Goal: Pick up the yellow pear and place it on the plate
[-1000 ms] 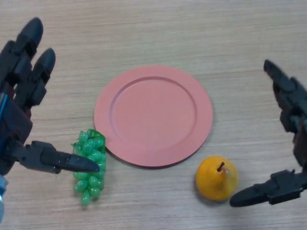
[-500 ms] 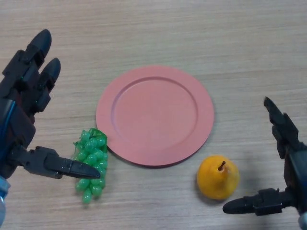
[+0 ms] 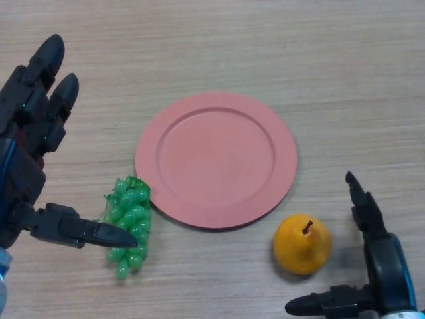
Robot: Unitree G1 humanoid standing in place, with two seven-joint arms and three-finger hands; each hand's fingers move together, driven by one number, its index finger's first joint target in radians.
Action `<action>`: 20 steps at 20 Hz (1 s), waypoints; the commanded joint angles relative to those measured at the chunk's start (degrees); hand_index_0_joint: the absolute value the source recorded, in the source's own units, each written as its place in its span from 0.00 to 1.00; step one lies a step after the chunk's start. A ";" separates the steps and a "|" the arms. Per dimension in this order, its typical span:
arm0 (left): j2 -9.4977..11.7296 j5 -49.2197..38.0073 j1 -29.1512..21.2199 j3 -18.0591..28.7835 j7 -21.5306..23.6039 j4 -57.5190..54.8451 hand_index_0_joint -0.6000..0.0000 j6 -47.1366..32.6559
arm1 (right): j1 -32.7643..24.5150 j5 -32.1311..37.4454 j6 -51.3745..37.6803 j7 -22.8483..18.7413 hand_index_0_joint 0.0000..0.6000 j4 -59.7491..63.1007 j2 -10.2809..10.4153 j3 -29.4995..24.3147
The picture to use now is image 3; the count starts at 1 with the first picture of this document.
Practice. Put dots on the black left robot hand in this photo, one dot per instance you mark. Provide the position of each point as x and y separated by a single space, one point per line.
21 176

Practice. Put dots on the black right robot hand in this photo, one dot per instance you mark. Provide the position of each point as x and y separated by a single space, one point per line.
386 266

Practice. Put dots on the yellow pear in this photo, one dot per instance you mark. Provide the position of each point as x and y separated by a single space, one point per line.
299 252

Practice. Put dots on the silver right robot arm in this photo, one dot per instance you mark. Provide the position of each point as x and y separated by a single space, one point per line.
405 315

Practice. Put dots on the pink round plate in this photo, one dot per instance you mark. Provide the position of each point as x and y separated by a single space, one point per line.
216 159

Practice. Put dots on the green grape bunch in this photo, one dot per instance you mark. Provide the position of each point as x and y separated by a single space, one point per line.
131 212

